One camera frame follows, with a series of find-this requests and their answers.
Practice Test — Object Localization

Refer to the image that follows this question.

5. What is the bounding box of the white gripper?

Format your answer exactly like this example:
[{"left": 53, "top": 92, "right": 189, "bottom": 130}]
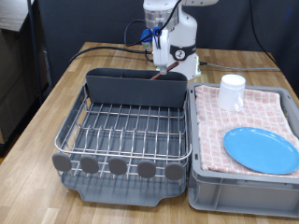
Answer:
[{"left": 151, "top": 28, "right": 172, "bottom": 76}]

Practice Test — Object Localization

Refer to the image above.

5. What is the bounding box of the brown wooden spoon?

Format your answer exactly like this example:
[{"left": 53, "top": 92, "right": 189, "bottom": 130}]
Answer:
[{"left": 148, "top": 61, "right": 181, "bottom": 81}]

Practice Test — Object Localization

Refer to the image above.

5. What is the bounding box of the blue plastic plate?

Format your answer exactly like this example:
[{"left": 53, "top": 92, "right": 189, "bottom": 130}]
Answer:
[{"left": 222, "top": 126, "right": 299, "bottom": 175}]

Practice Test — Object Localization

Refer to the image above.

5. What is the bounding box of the pink checked dish towel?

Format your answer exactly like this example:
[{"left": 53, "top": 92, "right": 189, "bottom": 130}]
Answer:
[{"left": 194, "top": 84, "right": 299, "bottom": 180}]

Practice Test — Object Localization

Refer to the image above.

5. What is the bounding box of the dark grey utensil holder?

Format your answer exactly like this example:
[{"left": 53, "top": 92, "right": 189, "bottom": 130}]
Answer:
[{"left": 85, "top": 67, "right": 188, "bottom": 109}]

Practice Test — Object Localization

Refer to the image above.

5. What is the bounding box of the white mug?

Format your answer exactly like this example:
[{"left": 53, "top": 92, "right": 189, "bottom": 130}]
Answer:
[{"left": 217, "top": 73, "right": 247, "bottom": 113}]

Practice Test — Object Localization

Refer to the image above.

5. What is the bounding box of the black metal stand pole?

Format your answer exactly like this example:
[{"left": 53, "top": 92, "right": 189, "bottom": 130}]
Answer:
[{"left": 26, "top": 0, "right": 45, "bottom": 105}]

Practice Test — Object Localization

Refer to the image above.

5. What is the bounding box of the brown wooden cabinet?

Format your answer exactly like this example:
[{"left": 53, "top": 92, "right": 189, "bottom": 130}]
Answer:
[{"left": 0, "top": 0, "right": 50, "bottom": 154}]

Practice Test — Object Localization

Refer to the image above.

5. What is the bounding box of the grey plastic crate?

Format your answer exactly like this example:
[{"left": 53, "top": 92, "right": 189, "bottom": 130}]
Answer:
[{"left": 186, "top": 82, "right": 299, "bottom": 218}]

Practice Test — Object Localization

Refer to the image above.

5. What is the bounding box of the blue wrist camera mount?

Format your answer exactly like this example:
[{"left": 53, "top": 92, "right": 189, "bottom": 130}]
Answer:
[{"left": 139, "top": 26, "right": 164, "bottom": 49}]

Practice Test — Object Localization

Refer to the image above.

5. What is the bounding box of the black camera cable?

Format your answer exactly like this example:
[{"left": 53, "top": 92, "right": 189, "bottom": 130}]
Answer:
[{"left": 123, "top": 0, "right": 183, "bottom": 50}]

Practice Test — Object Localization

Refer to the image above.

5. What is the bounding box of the black power cable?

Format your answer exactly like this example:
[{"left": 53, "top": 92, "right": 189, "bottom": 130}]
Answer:
[{"left": 68, "top": 43, "right": 157, "bottom": 65}]

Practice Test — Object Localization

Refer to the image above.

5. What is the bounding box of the grey cable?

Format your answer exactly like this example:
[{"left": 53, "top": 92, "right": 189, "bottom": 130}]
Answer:
[{"left": 198, "top": 61, "right": 282, "bottom": 72}]

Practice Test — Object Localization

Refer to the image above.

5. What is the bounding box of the thin black hanging cable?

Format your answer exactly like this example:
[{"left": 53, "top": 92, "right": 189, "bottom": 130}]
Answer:
[{"left": 248, "top": 0, "right": 278, "bottom": 64}]

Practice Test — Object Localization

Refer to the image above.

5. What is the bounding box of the metal wire dish rack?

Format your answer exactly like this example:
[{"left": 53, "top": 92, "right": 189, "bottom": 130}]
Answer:
[{"left": 51, "top": 81, "right": 193, "bottom": 208}]

